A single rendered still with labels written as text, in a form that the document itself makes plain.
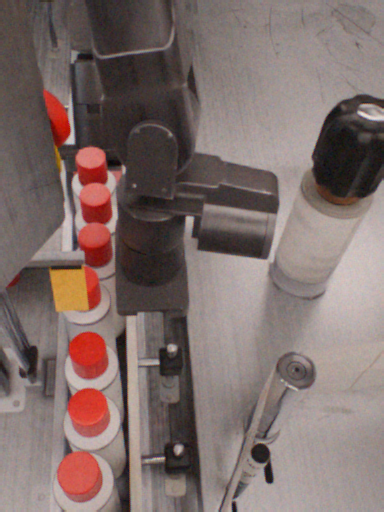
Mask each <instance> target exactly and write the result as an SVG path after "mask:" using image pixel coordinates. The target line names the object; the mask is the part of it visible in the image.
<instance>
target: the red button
mask: <svg viewBox="0 0 384 512"><path fill-rule="evenodd" d="M43 90H44V95H45V101H46V106H47V111H48V116H49V121H50V127H51V132H52V137H53V142H54V144H55V147H57V149H59V148H60V147H61V146H62V144H63V143H64V142H65V141H66V140H67V139H68V138H69V137H70V134H71V127H70V123H69V118H68V115H67V112H66V110H65V108H64V106H63V104H62V103H61V102H60V101H59V99H58V97H56V96H55V95H53V94H52V93H51V92H49V91H48V90H46V89H44V88H43Z"/></svg>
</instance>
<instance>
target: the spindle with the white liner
mask: <svg viewBox="0 0 384 512"><path fill-rule="evenodd" d="M311 159H312V162H313V165H312V166H311V167H310V169H308V170H307V171H306V172H305V174H304V175H303V177H302V180H301V184H300V187H299V190H298V193H297V196H295V198H294V201H293V204H292V208H291V211H290V213H289V215H288V219H287V222H286V225H285V228H284V231H283V233H282V235H281V238H280V241H279V243H278V245H277V247H276V250H275V253H274V254H272V256H271V259H270V263H269V269H270V274H271V277H272V279H274V280H275V282H276V283H277V284H278V285H279V286H280V287H281V289H282V290H283V291H285V292H286V293H288V294H290V295H293V296H298V297H313V296H316V295H319V294H321V293H323V292H324V291H325V290H326V289H327V287H328V286H329V284H330V283H331V280H332V277H333V275H334V274H335V272H336V270H337V266H338V263H339V262H340V260H341V258H342V256H343V254H345V252H346V251H347V249H348V247H349V246H350V244H351V242H352V239H353V237H354V235H355V233H356V232H357V230H358V228H359V227H360V225H361V223H362V221H363V219H364V217H365V214H366V212H368V211H369V209H370V208H371V206H372V204H373V201H374V192H376V190H377V188H378V187H379V185H380V183H381V181H382V180H383V179H384V98H378V97H374V96H372V95H370V94H364V93H361V94H356V95H354V96H353V97H352V98H347V100H343V101H340V102H339V103H338V104H336V105H335V106H334V107H333V108H332V109H331V110H330V111H329V113H328V114H327V116H326V118H325V120H324V124H323V127H322V129H321V132H320V135H318V138H317V140H316V143H315V147H314V150H313V152H312V155H311Z"/></svg>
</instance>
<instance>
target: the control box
mask: <svg viewBox="0 0 384 512"><path fill-rule="evenodd" d="M61 173H62V162H61V158H60V154H59V152H58V149H57V147H55V144H54V142H53V137H52V132H51V127H50V121H49V116H48V111H47V106H46V101H45V95H44V90H43V85H42V80H41V74H40V69H39V64H38V59H37V54H36V48H35V43H33V38H32V33H31V27H30V22H29V17H28V12H27V8H26V2H25V0H0V293H1V292H2V291H3V290H4V289H5V286H6V285H7V284H9V283H10V282H11V281H12V280H13V279H14V278H15V276H16V275H17V274H18V273H19V272H20V271H21V270H22V269H23V268H24V266H25V265H26V263H27V262H28V261H29V260H30V259H31V258H33V257H34V255H35V254H36V253H37V252H38V251H39V250H40V249H41V248H42V247H43V246H44V244H45V243H46V242H47V241H48V239H49V238H50V237H51V236H52V235H53V233H54V232H56V231H57V230H58V229H59V228H60V227H61V226H62V225H63V223H64V221H65V218H66V212H65V207H64V203H65V201H66V200H65V195H64V189H63V184H62V179H61Z"/></svg>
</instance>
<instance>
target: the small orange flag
mask: <svg viewBox="0 0 384 512"><path fill-rule="evenodd" d="M49 270H50V276H51V283H52V290H53V296H54V303H56V309H57V311H73V310H89V307H88V298H87V289H86V279H85V269H84V265H77V266H49Z"/></svg>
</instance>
